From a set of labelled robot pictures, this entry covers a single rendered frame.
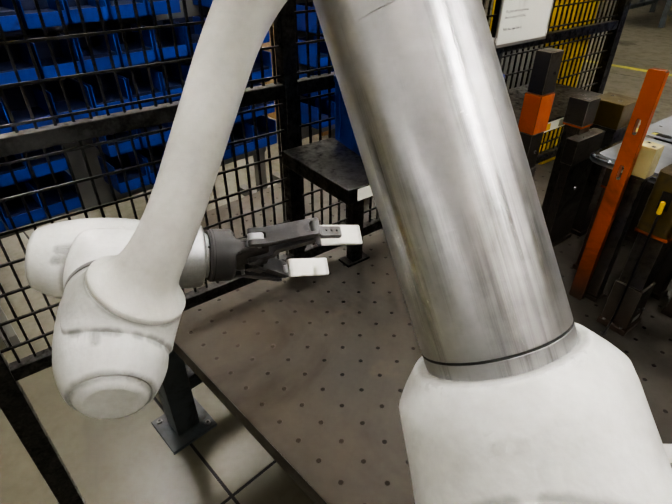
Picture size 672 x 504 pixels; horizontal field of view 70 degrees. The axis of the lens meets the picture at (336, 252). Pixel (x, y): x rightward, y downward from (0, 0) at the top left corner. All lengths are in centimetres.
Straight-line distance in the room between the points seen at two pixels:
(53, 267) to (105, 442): 126
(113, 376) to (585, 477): 38
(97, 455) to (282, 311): 96
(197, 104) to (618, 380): 42
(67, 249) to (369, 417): 54
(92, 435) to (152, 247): 144
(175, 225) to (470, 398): 31
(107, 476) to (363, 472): 110
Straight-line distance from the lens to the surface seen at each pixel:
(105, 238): 63
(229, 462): 168
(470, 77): 29
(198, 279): 67
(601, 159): 115
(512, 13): 140
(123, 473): 176
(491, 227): 28
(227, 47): 54
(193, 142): 49
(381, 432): 86
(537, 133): 114
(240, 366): 96
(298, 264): 80
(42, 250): 65
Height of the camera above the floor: 140
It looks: 34 degrees down
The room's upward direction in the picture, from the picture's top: straight up
